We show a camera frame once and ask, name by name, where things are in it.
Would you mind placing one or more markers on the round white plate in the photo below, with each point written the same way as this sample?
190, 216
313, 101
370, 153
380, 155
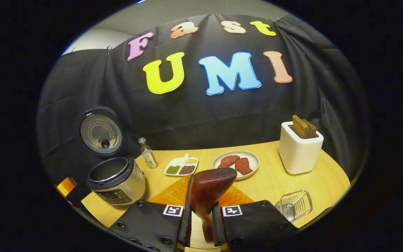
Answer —
252, 161

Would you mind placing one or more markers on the black backdrop cloth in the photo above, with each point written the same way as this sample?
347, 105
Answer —
205, 115

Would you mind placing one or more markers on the red meat slice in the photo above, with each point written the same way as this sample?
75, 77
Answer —
227, 161
244, 166

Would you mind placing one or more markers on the small clear bottle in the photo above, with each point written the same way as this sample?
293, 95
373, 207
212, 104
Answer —
148, 154

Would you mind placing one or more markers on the white divided grain dish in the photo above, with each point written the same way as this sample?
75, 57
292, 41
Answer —
180, 167

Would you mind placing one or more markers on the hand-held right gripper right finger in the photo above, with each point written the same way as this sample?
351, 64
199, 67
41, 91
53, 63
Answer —
254, 224

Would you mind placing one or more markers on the brown bread slice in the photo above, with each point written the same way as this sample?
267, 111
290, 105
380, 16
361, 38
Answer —
311, 130
299, 126

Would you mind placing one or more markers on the silver black rice cooker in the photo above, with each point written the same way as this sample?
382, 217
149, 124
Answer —
117, 189

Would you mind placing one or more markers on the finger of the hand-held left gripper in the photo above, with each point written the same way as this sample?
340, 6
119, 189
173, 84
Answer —
65, 187

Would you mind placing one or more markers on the brown wooden spoon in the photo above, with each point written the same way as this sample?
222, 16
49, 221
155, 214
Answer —
208, 189

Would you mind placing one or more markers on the white toaster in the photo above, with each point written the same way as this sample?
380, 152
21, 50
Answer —
299, 155

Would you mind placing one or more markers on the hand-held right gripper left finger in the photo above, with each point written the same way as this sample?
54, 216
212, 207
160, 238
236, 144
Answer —
152, 224

